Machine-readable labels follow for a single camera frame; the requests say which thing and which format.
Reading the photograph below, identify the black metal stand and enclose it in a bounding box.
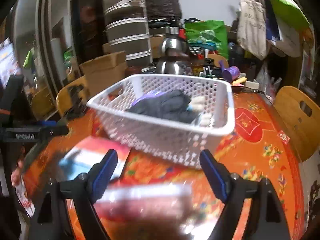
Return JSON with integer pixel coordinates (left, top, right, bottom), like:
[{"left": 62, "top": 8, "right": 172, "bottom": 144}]
[{"left": 64, "top": 85, "right": 87, "bottom": 120}]

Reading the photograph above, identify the purple plastic scoop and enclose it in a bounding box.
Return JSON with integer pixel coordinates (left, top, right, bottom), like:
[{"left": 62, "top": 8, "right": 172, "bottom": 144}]
[{"left": 219, "top": 60, "right": 240, "bottom": 82}]

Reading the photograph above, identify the wooden chair back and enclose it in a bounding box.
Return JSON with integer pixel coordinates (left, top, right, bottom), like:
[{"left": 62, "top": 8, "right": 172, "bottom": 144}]
[{"left": 273, "top": 86, "right": 319, "bottom": 162}]

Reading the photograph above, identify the lime green hanging bag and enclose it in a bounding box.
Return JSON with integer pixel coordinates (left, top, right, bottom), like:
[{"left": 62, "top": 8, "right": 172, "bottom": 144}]
[{"left": 270, "top": 0, "right": 310, "bottom": 32}]

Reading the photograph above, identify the plastic drawer tower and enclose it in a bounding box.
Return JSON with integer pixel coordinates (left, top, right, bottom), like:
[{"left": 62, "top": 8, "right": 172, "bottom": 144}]
[{"left": 102, "top": 0, "right": 152, "bottom": 67}]

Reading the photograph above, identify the wooden chair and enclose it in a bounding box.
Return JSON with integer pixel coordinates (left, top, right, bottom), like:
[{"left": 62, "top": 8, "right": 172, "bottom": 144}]
[
  {"left": 273, "top": 86, "right": 319, "bottom": 162},
  {"left": 55, "top": 76, "right": 90, "bottom": 117}
]

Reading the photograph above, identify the beige canvas tote bag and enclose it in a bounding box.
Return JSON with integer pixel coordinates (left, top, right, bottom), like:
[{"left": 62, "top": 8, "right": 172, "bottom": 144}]
[{"left": 237, "top": 0, "right": 267, "bottom": 60}]

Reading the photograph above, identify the cardboard box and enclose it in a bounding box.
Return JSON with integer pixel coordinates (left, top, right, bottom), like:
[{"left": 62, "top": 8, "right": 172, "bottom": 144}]
[{"left": 80, "top": 51, "right": 127, "bottom": 96}]

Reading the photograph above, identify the person's left hand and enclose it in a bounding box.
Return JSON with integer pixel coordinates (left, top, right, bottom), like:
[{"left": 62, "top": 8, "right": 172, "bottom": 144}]
[{"left": 11, "top": 160, "right": 24, "bottom": 187}]

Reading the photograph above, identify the light blue packet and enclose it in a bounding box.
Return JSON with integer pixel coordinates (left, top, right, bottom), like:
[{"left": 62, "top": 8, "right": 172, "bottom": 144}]
[{"left": 59, "top": 151, "right": 103, "bottom": 179}]

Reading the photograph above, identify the orange floral tablecloth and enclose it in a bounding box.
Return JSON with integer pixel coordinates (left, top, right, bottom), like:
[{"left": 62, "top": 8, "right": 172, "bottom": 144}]
[{"left": 23, "top": 93, "right": 305, "bottom": 239}]

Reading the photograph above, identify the grey knit glove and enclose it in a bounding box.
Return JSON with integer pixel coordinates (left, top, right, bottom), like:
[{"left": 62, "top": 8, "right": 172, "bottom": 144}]
[{"left": 126, "top": 89, "right": 195, "bottom": 124}]

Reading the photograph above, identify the white orange sachet packet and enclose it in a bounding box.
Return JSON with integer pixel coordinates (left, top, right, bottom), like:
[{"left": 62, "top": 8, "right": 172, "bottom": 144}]
[{"left": 68, "top": 136, "right": 131, "bottom": 179}]

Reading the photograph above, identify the black plastic wrapped bundle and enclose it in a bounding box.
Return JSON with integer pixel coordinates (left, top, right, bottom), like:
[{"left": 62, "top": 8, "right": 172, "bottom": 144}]
[{"left": 145, "top": 0, "right": 182, "bottom": 21}]

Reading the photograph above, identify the white perforated plastic basket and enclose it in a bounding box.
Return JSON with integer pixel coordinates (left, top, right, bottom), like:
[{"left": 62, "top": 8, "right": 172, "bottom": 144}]
[{"left": 87, "top": 74, "right": 235, "bottom": 169}]

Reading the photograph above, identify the green shopping bag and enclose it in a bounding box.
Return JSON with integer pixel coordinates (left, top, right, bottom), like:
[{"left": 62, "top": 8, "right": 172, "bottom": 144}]
[{"left": 184, "top": 20, "right": 228, "bottom": 59}]

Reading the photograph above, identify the stainless steel kettle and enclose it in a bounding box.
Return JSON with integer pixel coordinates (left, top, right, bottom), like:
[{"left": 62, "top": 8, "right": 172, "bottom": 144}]
[{"left": 155, "top": 27, "right": 192, "bottom": 75}]

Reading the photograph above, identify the purple packet in basket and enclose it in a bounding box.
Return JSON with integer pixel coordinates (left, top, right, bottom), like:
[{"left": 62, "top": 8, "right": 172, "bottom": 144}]
[{"left": 131, "top": 90, "right": 165, "bottom": 106}]

